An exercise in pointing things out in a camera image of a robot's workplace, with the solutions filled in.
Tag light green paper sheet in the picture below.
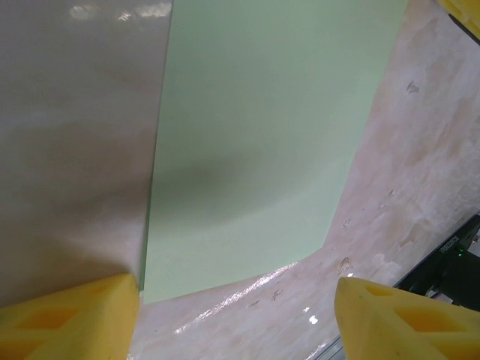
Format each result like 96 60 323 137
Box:
141 0 410 305

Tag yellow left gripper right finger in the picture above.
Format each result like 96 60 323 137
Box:
334 277 480 360

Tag aluminium mounting rail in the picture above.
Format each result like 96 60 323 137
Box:
307 331 348 360

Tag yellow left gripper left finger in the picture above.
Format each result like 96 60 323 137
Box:
0 272 140 360

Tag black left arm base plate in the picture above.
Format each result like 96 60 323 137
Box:
393 211 480 312

